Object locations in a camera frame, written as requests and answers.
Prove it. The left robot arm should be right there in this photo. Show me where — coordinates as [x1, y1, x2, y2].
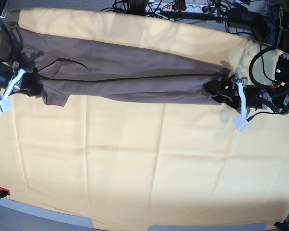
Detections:
[204, 22, 289, 121]

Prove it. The black power adapter brick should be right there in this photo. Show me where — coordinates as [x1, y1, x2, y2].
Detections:
[228, 8, 263, 26]

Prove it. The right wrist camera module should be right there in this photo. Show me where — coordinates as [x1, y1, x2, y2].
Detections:
[0, 98, 12, 115]

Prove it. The black tripod foot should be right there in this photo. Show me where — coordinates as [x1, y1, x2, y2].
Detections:
[274, 221, 289, 231]

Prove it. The brown T-shirt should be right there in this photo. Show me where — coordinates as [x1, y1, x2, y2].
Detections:
[11, 27, 230, 106]

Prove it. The white power strip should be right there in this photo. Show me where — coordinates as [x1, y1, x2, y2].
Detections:
[145, 0, 226, 18]

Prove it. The grey chair back left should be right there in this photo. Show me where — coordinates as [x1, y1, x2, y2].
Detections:
[0, 199, 93, 229]

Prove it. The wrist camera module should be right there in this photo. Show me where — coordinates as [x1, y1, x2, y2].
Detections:
[0, 98, 12, 115]
[233, 115, 248, 132]

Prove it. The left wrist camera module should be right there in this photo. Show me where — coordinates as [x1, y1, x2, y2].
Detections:
[233, 115, 248, 132]

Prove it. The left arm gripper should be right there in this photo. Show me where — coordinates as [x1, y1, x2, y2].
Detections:
[203, 76, 272, 118]

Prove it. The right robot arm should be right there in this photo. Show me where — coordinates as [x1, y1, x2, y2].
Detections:
[0, 0, 240, 114]

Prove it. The yellow table cloth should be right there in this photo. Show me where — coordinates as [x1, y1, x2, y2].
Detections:
[0, 8, 289, 231]

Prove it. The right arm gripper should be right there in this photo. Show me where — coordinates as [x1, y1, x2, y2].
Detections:
[0, 62, 43, 100]

